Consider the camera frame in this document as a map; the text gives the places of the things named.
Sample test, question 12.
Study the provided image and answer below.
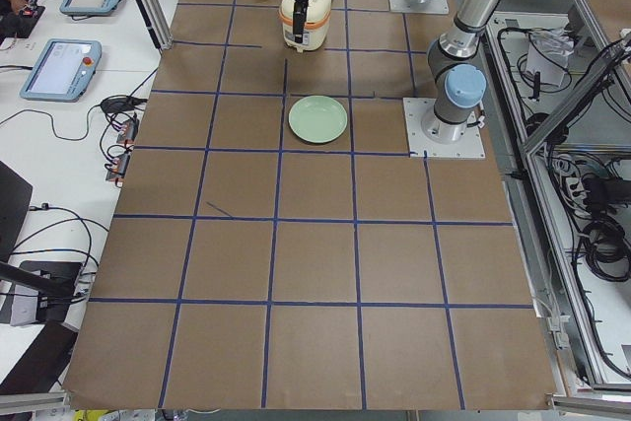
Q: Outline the cream rice cooker orange handle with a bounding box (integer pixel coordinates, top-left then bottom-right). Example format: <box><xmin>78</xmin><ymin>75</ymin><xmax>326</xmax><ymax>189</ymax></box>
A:
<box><xmin>279</xmin><ymin>0</ymin><xmax>332</xmax><ymax>52</ymax></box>

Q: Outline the green plate table centre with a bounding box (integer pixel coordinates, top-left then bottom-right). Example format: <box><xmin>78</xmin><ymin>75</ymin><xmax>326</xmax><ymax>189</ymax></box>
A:
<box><xmin>289</xmin><ymin>96</ymin><xmax>348</xmax><ymax>144</ymax></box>

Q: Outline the lower blue teach pendant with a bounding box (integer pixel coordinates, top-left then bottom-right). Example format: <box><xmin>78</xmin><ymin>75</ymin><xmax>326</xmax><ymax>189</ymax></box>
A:
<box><xmin>20</xmin><ymin>38</ymin><xmax>102</xmax><ymax>103</ymax></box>

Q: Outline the black laptop corner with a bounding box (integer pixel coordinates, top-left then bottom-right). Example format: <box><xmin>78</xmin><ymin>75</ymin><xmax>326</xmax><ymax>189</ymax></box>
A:
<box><xmin>0</xmin><ymin>163</ymin><xmax>33</xmax><ymax>262</ymax></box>

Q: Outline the usb hub with cables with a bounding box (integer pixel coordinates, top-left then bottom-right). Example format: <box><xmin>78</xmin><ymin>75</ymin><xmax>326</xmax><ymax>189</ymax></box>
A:
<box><xmin>100</xmin><ymin>95</ymin><xmax>147</xmax><ymax>187</ymax></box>

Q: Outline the black cable bundle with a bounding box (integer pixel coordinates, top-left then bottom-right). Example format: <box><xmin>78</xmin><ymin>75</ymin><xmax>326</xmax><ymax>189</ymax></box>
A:
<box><xmin>522</xmin><ymin>109</ymin><xmax>631</xmax><ymax>284</ymax></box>

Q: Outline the black camera stand base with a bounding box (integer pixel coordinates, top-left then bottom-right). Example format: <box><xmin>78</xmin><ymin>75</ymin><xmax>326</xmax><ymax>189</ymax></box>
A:
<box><xmin>1</xmin><ymin>260</ymin><xmax>83</xmax><ymax>326</ymax></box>

